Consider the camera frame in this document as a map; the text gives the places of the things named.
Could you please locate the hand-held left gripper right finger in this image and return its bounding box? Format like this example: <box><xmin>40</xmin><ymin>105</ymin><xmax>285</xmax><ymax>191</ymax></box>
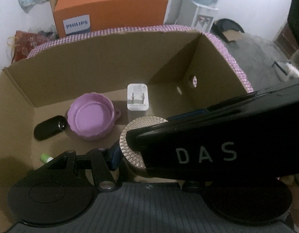
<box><xmin>181</xmin><ymin>180</ymin><xmax>203</xmax><ymax>192</ymax></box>

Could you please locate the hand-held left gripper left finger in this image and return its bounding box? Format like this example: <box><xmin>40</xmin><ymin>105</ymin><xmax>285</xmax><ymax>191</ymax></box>
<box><xmin>46</xmin><ymin>143</ymin><xmax>121</xmax><ymax>192</ymax></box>

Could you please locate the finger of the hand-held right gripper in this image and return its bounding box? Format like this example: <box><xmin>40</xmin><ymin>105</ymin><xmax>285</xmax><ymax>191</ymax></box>
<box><xmin>168</xmin><ymin>92</ymin><xmax>258</xmax><ymax>125</ymax></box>
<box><xmin>126</xmin><ymin>120</ymin><xmax>172</xmax><ymax>179</ymax></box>

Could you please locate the bronze textured round lid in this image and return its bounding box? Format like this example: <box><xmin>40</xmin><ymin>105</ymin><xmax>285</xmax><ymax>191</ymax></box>
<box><xmin>119</xmin><ymin>116</ymin><xmax>170</xmax><ymax>176</ymax></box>

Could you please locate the pink plastic lid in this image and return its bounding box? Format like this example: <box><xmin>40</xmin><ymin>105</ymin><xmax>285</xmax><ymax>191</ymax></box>
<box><xmin>67</xmin><ymin>92</ymin><xmax>121</xmax><ymax>142</ymax></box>

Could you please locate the white charger plug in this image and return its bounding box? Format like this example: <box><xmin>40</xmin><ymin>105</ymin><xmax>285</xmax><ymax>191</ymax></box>
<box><xmin>127</xmin><ymin>83</ymin><xmax>150</xmax><ymax>112</ymax></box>

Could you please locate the green glue stick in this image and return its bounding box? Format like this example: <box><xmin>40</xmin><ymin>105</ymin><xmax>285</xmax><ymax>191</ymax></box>
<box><xmin>40</xmin><ymin>152</ymin><xmax>54</xmax><ymax>164</ymax></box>

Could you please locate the cardboard box with checkered cover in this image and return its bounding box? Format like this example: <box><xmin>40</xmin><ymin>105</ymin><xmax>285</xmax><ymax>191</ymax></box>
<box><xmin>0</xmin><ymin>24</ymin><xmax>257</xmax><ymax>233</ymax></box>

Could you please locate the person's right forearm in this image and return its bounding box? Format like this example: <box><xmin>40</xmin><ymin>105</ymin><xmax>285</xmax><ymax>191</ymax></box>
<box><xmin>282</xmin><ymin>172</ymin><xmax>299</xmax><ymax>233</ymax></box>

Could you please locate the black capsule-shaped case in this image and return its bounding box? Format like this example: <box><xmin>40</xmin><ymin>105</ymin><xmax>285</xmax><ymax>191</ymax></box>
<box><xmin>34</xmin><ymin>116</ymin><xmax>67</xmax><ymax>141</ymax></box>

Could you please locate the white crumpled object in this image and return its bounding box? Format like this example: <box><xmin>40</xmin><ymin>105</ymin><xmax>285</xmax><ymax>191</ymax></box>
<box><xmin>271</xmin><ymin>50</ymin><xmax>299</xmax><ymax>81</ymax></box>

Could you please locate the small cardboard scrap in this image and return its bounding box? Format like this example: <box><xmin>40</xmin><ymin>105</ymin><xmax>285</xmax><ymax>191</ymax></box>
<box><xmin>222</xmin><ymin>29</ymin><xmax>244</xmax><ymax>43</ymax></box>

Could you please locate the black curved object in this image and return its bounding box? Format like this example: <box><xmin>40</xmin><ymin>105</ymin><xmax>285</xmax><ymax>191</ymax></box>
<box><xmin>210</xmin><ymin>18</ymin><xmax>245</xmax><ymax>43</ymax></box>

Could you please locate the white water dispenser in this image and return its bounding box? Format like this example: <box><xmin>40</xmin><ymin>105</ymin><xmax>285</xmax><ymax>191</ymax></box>
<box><xmin>178</xmin><ymin>0</ymin><xmax>219</xmax><ymax>32</ymax></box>

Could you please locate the brown wooden furniture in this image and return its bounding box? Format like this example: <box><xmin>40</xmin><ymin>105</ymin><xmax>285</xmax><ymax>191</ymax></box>
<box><xmin>276</xmin><ymin>24</ymin><xmax>298</xmax><ymax>59</ymax></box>

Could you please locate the person's dark clothing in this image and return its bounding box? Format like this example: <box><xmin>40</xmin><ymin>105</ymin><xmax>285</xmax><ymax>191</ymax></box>
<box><xmin>287</xmin><ymin>0</ymin><xmax>299</xmax><ymax>54</ymax></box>

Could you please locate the orange product box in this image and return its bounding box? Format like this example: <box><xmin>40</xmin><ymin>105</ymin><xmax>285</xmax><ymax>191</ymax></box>
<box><xmin>53</xmin><ymin>0</ymin><xmax>169</xmax><ymax>38</ymax></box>

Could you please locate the red patterned gift bag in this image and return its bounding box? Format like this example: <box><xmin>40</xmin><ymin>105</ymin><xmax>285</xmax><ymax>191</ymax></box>
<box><xmin>8</xmin><ymin>30</ymin><xmax>56</xmax><ymax>62</ymax></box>

